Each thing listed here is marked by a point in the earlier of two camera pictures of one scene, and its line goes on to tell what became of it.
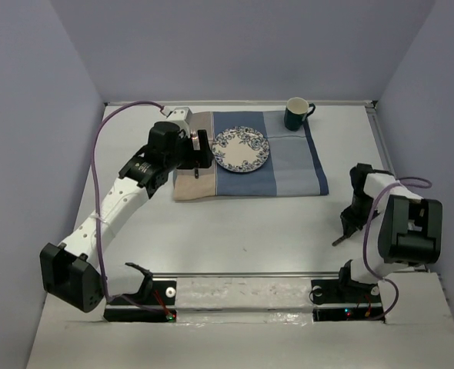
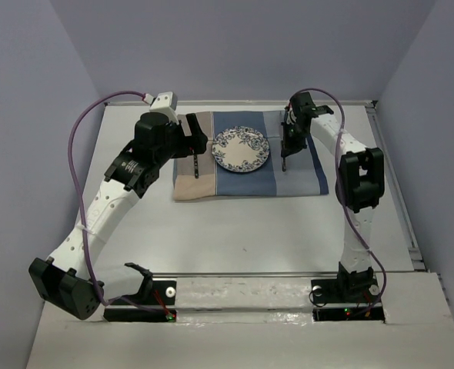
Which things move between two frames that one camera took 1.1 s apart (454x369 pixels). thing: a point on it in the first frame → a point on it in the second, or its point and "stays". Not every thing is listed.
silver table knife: (338, 241) → (284, 164)
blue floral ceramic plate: (240, 149) stays
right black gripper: (351, 224) → (290, 147)
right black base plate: (345, 300) stays
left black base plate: (159, 293) stays
